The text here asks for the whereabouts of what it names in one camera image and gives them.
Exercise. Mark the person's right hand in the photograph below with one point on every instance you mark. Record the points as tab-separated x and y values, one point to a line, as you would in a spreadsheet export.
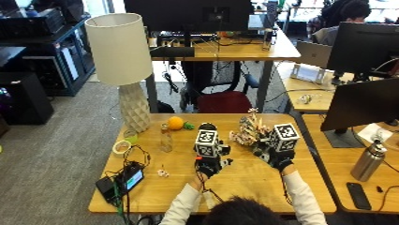
275	154

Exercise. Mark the person's left hand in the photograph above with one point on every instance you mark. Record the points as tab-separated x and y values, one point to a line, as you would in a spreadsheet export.
209	161

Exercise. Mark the white marker cube left glove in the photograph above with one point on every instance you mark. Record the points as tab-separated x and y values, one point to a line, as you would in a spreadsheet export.
207	143

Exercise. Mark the white marker cube glove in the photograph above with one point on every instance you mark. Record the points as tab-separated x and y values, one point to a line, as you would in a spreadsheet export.
285	136
207	143

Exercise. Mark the green toy piece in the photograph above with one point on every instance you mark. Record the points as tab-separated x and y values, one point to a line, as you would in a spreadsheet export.
189	125

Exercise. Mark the clear glass bottle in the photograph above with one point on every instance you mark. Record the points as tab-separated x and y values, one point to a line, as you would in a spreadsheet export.
167	139

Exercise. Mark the orange fruit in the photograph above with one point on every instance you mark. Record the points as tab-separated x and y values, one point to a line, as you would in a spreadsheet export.
176	123

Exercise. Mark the white marker cube right glove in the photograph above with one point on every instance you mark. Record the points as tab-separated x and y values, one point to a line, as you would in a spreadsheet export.
285	136

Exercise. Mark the red office chair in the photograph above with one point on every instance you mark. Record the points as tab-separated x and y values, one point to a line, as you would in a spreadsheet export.
224	101

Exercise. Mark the small white flower piece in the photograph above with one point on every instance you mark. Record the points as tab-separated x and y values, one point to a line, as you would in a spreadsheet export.
163	173

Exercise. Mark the person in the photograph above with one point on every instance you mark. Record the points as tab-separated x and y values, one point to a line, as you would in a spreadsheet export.
338	22
245	214

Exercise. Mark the small green cup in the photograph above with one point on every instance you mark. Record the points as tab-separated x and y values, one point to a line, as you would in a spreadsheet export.
131	136

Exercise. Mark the black device with screen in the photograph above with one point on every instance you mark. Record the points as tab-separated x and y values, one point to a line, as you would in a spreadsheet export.
131	178

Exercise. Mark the roll of tape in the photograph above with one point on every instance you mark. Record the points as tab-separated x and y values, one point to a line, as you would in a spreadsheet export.
122	148

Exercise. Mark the clear plastic wrap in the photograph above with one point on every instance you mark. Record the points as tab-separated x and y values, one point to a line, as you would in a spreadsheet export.
309	98

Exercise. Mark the black power bank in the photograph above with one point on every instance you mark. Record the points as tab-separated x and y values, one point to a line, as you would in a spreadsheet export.
107	189

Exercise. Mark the white framed stand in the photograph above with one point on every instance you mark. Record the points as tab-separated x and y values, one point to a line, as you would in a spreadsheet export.
308	73

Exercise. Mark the wooden desk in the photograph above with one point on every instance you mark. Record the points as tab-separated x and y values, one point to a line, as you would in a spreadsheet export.
249	50

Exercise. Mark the steel water bottle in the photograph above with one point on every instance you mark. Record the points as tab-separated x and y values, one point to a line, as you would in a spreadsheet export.
369	162

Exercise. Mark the black smartphone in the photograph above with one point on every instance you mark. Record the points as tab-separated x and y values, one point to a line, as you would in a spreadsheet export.
358	196

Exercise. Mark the white paper sheet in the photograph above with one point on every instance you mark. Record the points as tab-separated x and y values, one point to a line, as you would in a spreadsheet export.
376	132

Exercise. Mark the white table lamp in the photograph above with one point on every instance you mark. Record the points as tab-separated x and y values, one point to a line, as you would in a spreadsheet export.
123	62

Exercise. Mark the silver laptop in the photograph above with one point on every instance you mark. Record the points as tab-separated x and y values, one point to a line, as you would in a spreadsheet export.
314	53

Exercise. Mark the wide black monitor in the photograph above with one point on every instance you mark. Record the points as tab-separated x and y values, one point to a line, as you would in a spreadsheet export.
187	14

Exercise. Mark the large black computer monitor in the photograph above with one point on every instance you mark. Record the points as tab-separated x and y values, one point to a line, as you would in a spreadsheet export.
364	48

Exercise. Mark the black computer tower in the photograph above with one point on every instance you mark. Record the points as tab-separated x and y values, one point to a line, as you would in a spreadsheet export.
23	97

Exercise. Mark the black shelf unit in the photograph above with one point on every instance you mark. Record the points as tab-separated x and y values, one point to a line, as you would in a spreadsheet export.
54	53

